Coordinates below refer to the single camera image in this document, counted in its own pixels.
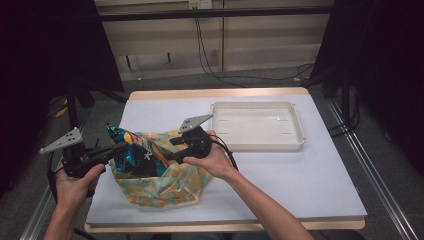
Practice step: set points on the white plastic tray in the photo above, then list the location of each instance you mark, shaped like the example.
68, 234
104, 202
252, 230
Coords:
256, 126

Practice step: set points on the blue snack packet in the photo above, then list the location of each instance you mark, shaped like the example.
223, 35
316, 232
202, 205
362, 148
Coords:
140, 156

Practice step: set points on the black curtain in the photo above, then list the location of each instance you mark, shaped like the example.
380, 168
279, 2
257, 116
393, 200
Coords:
383, 66
43, 66

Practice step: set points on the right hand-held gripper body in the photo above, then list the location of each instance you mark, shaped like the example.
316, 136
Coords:
196, 143

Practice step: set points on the black horizontal bar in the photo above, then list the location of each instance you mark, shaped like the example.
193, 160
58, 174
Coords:
213, 14

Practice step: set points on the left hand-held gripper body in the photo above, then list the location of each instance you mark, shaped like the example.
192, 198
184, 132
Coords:
78, 161

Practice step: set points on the orange print green bag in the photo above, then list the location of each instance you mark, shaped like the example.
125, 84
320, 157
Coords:
173, 186

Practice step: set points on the black metal stand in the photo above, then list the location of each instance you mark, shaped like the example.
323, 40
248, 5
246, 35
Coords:
346, 100
72, 113

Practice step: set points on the person's left hand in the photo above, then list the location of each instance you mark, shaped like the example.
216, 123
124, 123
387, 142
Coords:
75, 188

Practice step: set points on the white wall outlet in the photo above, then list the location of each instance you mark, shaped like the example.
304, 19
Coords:
200, 4

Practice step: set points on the person's right hand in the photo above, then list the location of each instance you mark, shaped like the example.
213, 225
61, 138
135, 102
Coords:
215, 161

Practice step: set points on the aluminium floor rail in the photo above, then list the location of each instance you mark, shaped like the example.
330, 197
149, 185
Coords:
36, 216
376, 180

